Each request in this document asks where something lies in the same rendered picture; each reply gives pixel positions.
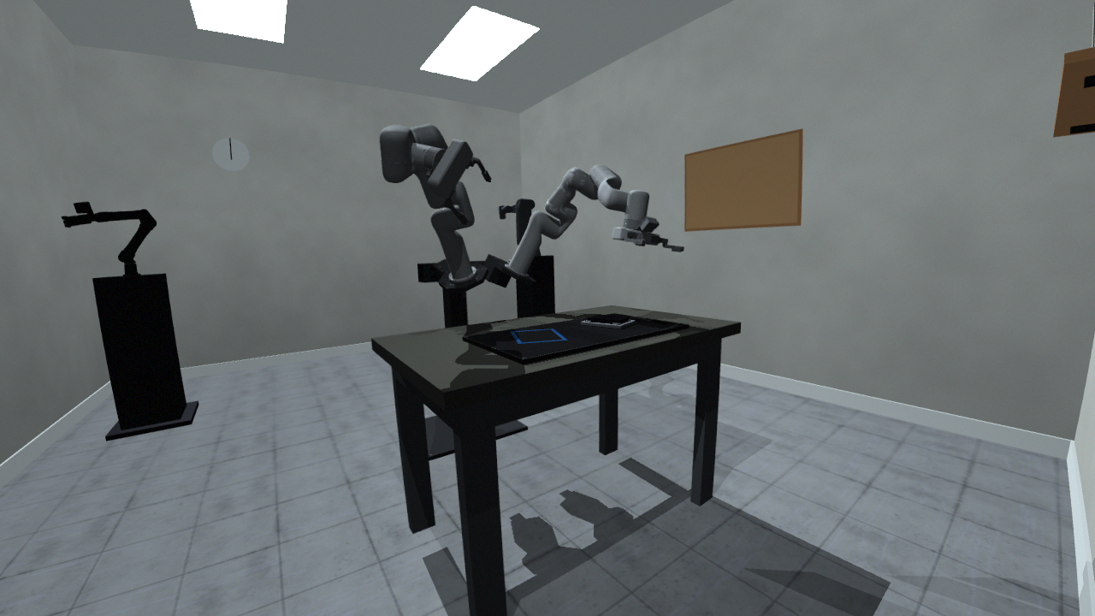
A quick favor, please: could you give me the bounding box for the blue tape outline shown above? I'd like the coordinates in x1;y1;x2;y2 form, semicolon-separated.
511;329;568;344

